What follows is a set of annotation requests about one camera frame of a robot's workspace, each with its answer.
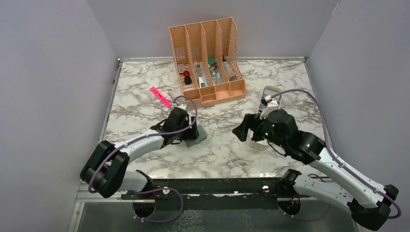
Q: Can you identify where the pink highlighter marker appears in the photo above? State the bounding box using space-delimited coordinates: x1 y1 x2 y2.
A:
150 87 172 108

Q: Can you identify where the black round stamp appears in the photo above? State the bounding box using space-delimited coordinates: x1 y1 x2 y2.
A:
184 76 192 85

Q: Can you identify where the green card holder wallet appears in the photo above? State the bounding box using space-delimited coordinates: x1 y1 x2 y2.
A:
185 125 207 147

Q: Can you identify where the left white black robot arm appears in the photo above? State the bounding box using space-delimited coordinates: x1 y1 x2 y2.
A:
80 107 199 199

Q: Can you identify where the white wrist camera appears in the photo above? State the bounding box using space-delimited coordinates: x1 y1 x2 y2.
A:
258 95 280 119
176 103 189 114

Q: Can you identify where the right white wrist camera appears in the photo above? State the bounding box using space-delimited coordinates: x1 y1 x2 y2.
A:
258 95 280 119

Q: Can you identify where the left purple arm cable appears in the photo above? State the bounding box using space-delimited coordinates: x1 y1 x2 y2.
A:
88 95 199 194

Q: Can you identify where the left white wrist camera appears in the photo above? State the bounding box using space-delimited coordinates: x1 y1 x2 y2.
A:
176 103 189 114

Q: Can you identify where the black metal base rail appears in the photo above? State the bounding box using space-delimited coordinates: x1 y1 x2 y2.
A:
121 177 297 211

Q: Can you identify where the orange plastic desk organizer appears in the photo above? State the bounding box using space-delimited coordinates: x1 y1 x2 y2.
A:
168 17 247 108

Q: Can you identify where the white oblong plastic tray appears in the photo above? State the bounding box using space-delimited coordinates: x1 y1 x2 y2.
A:
248 85 284 151

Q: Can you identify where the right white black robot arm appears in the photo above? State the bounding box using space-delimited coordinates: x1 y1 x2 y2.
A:
232 109 398 231

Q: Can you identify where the grey red stapler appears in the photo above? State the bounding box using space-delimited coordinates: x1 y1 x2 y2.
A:
222 55 236 81

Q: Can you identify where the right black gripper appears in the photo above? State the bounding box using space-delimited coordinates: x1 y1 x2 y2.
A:
233 113 288 149

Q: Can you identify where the green eraser block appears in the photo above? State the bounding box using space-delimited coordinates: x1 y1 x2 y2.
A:
207 58 217 67

